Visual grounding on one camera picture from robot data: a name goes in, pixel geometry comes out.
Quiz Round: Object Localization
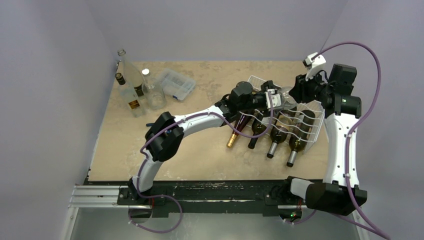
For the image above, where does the square bottle gold black cap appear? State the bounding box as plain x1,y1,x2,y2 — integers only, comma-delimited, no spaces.
114,72,146,118

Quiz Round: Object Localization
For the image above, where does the dark bottle black cap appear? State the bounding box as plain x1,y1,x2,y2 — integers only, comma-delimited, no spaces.
247,113,270,149

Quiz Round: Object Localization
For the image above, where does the dark green bottle silver cap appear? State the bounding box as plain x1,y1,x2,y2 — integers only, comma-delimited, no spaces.
266,106,297,159

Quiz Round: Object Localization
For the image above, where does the tall clear glass bottle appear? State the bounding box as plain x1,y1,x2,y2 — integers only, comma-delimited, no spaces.
117,48,146,100

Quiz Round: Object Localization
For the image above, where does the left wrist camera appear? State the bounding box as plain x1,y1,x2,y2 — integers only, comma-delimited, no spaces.
264,88,285,110

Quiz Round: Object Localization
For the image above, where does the amber bottle gold foil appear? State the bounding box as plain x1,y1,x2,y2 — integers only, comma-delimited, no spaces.
226,112,254,149

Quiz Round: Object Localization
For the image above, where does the round clear bottle silver cap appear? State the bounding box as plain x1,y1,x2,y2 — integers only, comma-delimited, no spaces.
141,68,167,110

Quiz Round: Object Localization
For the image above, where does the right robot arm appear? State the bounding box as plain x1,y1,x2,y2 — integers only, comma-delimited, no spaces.
280,64,368,216

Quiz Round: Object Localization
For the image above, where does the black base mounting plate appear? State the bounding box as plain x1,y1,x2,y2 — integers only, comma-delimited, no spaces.
82,178,322,220

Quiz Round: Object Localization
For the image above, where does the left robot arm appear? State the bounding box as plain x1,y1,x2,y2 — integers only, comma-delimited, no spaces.
127,80,281,205

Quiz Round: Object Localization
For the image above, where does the clear plastic compartment box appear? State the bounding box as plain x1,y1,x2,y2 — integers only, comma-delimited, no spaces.
157,68,196,102

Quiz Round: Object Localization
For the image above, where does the aluminium frame rail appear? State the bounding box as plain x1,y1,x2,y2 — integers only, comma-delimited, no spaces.
59,185,120,240

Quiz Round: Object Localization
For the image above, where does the white wire wine rack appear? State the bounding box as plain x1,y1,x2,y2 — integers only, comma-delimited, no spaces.
231,75,327,155

